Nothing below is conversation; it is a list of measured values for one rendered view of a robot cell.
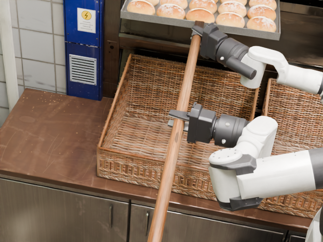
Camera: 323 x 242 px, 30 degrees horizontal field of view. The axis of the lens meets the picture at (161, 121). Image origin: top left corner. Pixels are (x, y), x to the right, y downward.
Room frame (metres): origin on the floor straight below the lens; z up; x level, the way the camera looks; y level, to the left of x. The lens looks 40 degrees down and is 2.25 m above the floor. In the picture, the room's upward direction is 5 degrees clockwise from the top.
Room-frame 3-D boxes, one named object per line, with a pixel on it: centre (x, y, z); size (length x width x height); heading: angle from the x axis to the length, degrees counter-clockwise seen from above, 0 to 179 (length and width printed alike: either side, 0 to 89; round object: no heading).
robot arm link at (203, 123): (1.26, -0.14, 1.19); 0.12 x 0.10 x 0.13; 77
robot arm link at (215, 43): (1.66, -0.17, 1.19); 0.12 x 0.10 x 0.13; 49
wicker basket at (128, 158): (1.82, -0.08, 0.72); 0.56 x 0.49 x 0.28; 81
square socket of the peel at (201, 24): (1.75, -0.09, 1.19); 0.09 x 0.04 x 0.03; 175
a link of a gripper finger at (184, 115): (1.28, -0.05, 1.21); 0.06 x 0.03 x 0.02; 77
